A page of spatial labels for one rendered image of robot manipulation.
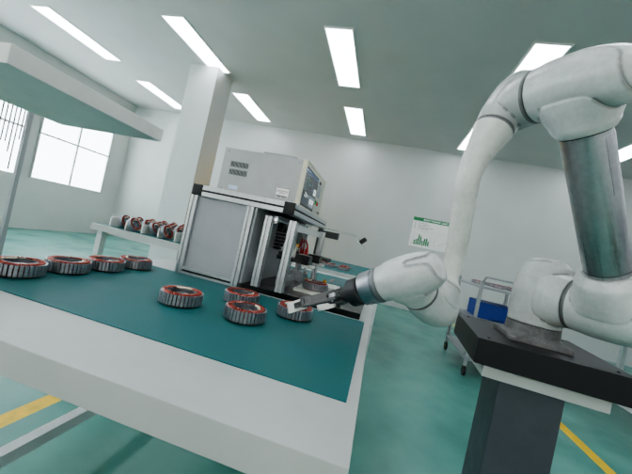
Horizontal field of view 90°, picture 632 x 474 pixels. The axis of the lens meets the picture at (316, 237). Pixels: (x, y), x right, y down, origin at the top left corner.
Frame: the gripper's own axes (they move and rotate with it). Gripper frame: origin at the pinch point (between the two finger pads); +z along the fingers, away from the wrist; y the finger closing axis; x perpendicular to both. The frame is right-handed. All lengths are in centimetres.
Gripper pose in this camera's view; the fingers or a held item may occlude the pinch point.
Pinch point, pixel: (306, 307)
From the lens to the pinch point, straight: 96.9
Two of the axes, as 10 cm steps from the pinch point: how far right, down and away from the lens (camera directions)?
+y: 6.2, 1.4, 7.7
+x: -1.9, -9.3, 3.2
